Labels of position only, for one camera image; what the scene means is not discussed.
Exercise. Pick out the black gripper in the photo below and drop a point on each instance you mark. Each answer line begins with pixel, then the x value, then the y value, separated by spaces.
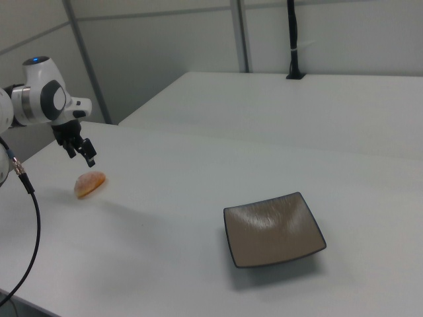
pixel 67 131

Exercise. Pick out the round orange bread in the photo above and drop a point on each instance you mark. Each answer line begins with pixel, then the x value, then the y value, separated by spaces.
pixel 90 183

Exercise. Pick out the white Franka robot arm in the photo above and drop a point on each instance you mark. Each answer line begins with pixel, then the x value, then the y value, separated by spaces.
pixel 39 95

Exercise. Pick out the square brown ceramic plate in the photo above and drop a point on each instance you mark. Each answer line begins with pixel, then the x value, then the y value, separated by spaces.
pixel 272 229

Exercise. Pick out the grey partition frame post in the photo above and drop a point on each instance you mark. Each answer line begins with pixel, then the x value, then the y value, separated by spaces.
pixel 240 36
pixel 89 62

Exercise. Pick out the black camera stand pole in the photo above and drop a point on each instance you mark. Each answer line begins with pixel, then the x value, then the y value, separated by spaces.
pixel 293 39

